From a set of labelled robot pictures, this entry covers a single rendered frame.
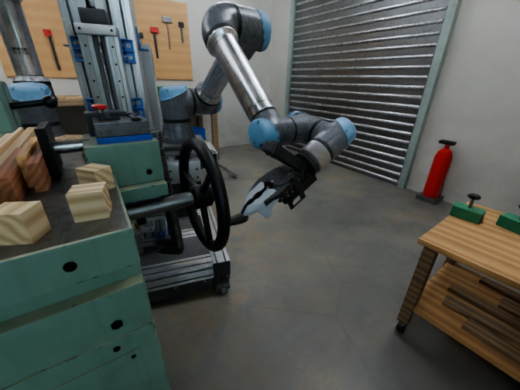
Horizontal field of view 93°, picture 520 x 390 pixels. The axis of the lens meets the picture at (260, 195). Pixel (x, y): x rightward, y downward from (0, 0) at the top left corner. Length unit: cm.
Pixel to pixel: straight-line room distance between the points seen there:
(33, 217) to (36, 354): 19
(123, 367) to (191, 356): 77
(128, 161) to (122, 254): 24
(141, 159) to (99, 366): 37
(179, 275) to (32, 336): 93
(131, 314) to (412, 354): 123
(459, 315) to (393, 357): 33
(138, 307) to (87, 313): 7
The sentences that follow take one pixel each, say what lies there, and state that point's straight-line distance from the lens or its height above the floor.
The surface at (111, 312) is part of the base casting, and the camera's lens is 46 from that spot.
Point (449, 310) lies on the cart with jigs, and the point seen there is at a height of 18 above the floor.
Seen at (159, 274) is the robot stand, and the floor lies 23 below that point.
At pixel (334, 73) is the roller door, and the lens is 367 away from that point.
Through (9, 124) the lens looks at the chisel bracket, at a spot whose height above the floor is 101.
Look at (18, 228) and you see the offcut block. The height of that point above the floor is 92.
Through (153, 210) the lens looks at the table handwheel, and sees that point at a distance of 60.
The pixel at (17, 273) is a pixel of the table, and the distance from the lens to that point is 39.
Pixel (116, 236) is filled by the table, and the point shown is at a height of 89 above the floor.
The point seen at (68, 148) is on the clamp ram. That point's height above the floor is 95.
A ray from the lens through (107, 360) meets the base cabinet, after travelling 53.
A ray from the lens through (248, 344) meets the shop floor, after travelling 129.
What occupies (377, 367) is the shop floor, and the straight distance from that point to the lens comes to 135.
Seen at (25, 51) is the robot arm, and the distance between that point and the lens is 138.
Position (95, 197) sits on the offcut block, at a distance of 39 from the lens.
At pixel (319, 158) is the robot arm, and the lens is 61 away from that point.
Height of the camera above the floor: 108
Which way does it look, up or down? 25 degrees down
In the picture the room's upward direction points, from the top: 1 degrees clockwise
